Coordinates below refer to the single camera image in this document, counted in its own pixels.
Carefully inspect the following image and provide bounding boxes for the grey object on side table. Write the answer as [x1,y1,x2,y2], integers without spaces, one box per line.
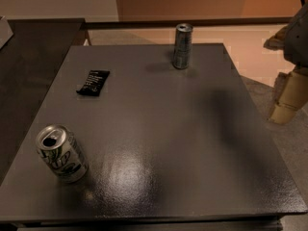
[0,16,13,49]

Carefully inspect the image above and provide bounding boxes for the silver redbull can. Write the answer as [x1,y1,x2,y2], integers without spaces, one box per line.
[172,23,193,69]

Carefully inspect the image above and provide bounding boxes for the silver green 7up can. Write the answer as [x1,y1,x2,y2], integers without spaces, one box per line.
[36,124,88,183]

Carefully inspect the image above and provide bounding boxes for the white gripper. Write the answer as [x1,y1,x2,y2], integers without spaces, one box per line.
[264,4,308,124]

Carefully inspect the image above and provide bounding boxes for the black rxbar chocolate wrapper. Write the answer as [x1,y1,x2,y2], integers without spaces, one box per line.
[77,70,110,96]

